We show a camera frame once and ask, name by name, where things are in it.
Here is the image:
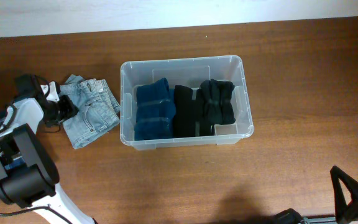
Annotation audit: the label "light blue jeans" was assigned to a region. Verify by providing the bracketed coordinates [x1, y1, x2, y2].
[60, 74, 121, 149]

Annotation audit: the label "black garment taped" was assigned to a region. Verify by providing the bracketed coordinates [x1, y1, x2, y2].
[173, 85, 214, 138]

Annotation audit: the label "dark navy garment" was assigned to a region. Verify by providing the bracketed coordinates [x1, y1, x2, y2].
[200, 79, 236, 125]

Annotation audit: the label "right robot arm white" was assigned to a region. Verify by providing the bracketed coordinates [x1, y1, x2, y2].
[273, 166, 358, 224]

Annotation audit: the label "dark blue folded garment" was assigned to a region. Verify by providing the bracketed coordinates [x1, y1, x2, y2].
[134, 78, 177, 141]

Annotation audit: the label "clear plastic storage bin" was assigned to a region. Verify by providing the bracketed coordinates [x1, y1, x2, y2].
[120, 55, 254, 151]

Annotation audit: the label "left gripper white camera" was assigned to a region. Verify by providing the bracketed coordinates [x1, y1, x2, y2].
[40, 81, 60, 102]

